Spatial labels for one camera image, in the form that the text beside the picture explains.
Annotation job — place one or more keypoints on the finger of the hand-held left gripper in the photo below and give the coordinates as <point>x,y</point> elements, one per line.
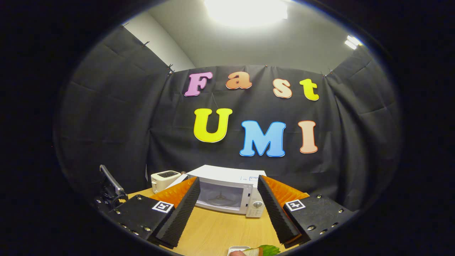
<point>112,185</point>

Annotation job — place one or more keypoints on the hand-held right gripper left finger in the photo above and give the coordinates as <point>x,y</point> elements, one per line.
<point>179,220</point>

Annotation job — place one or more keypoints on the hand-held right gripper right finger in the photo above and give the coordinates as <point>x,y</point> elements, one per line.
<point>277,220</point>

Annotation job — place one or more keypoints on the lettuce sandwich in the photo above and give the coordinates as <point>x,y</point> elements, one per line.
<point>265,250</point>

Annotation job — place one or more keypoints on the white microwave oven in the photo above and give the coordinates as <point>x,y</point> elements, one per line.
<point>227,174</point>

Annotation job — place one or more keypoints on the white toaster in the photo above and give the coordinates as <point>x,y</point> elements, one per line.
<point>164,179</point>

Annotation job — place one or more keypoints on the small white plate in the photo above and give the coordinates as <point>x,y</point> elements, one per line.
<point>235,248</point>

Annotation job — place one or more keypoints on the small ceiling light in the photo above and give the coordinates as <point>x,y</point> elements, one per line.
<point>352,41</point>

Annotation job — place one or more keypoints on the large ceiling light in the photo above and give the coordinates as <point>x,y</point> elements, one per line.
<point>247,12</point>

